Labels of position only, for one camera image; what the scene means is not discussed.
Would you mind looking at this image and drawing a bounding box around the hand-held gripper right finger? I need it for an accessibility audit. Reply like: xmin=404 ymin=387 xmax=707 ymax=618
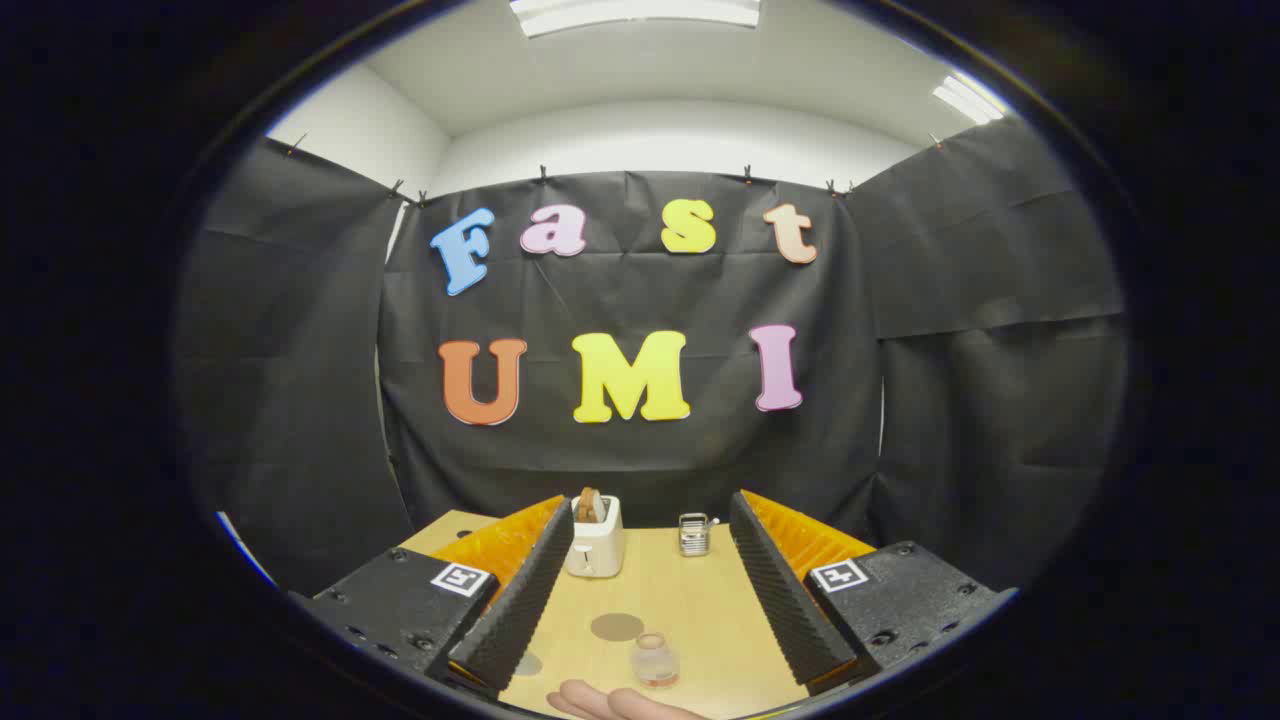
xmin=728 ymin=489 xmax=1019 ymax=698

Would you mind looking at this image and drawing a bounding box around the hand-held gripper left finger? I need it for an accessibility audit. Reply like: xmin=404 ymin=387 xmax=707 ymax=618
xmin=290 ymin=493 xmax=576 ymax=701

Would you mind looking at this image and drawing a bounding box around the clear plastic juice bottle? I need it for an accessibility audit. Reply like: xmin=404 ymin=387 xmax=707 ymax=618
xmin=630 ymin=632 xmax=682 ymax=689

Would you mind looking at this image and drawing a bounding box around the wooden table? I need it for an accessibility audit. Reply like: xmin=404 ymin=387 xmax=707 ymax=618
xmin=400 ymin=510 xmax=811 ymax=719

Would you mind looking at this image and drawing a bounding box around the white toaster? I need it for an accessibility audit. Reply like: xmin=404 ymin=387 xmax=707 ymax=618
xmin=565 ymin=495 xmax=626 ymax=579

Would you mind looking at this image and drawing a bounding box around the black backdrop cloth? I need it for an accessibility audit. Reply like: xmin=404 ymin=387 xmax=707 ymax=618
xmin=175 ymin=118 xmax=1131 ymax=596

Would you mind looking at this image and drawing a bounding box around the small ceiling light panel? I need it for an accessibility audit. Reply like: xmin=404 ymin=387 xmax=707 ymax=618
xmin=932 ymin=72 xmax=1006 ymax=126

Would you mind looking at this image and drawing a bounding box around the long ceiling light panel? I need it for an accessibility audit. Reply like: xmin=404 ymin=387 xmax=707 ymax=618
xmin=508 ymin=0 xmax=763 ymax=39

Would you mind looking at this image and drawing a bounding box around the small metal wire rack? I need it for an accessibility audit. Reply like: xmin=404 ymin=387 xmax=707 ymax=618
xmin=678 ymin=512 xmax=719 ymax=558

